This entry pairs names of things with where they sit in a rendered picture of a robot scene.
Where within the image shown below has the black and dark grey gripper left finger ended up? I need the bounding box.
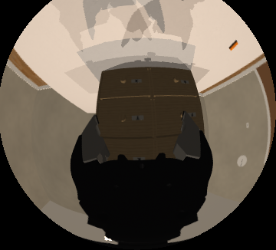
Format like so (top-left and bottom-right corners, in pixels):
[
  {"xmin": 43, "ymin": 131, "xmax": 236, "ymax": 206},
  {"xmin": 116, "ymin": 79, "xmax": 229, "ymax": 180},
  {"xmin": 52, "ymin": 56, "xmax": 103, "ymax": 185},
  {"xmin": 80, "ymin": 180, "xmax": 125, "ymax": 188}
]
[{"xmin": 71, "ymin": 115, "xmax": 110, "ymax": 201}]

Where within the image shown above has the dark brown wooden drawer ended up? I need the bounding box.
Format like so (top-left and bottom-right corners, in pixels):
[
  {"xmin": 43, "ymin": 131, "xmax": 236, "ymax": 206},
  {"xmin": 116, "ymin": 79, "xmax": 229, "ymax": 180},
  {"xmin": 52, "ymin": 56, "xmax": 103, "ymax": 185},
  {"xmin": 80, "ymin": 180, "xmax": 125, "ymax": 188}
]
[
  {"xmin": 154, "ymin": 99, "xmax": 202, "ymax": 136},
  {"xmin": 150, "ymin": 68, "xmax": 197, "ymax": 97},
  {"xmin": 100, "ymin": 68, "xmax": 150, "ymax": 100},
  {"xmin": 156, "ymin": 138, "xmax": 177, "ymax": 159},
  {"xmin": 104, "ymin": 140, "xmax": 153, "ymax": 161},
  {"xmin": 98, "ymin": 99, "xmax": 153, "ymax": 137}
]

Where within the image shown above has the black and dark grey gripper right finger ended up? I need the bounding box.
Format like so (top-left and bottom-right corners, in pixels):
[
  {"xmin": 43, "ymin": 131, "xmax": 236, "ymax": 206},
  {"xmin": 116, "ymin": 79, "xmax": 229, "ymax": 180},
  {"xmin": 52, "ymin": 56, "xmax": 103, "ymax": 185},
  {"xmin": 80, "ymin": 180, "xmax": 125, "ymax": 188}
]
[{"xmin": 173, "ymin": 111, "xmax": 213, "ymax": 197}]

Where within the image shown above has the wooden chest of drawers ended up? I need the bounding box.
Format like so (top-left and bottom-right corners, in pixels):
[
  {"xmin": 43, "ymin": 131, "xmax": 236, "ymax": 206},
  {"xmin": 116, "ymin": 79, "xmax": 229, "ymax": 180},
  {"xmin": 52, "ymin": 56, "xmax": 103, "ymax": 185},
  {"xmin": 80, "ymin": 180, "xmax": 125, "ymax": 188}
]
[{"xmin": 96, "ymin": 67, "xmax": 205, "ymax": 160}]

